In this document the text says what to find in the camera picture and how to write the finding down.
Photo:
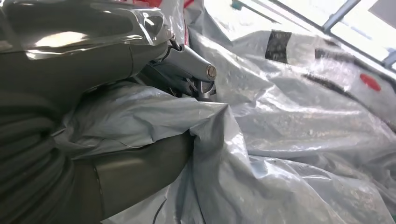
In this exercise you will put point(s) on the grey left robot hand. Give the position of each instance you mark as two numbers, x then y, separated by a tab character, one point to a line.
77	71

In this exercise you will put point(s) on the grey plastic mailer package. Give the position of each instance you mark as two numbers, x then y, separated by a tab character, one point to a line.
123	117

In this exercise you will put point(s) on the silver package with black tape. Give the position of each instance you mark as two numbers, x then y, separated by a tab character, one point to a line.
278	92

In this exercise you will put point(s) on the clear plastic hand cover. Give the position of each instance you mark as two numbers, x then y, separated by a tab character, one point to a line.
154	28

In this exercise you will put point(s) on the ribbed grey left arm sleeve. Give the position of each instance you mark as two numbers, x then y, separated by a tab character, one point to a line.
28	167

